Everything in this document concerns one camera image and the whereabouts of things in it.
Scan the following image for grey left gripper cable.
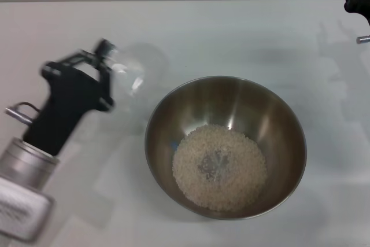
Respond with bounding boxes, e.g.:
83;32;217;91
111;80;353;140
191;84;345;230
5;101;42;126

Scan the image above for stainless steel mixing bowl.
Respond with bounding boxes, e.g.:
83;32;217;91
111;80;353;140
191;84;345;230
144;75;308;221

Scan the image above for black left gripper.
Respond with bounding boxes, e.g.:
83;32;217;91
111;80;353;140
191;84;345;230
22;38;117;157

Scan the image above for clear plastic measuring cup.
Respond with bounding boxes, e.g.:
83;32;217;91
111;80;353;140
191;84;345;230
109;42;169;101

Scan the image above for white rice grains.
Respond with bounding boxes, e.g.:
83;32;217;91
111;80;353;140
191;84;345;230
172;124;268;212

